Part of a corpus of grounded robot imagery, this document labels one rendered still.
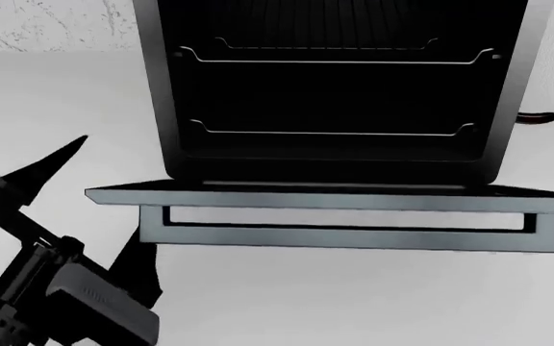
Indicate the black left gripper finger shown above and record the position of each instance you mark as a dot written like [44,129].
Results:
[140,277]
[41,171]

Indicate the black toaster oven body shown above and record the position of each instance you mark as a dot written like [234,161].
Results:
[161,108]

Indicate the grey toaster oven door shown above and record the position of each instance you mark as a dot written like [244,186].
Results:
[306,199]

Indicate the grey gripper camera box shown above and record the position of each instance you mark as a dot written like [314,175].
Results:
[104,306]

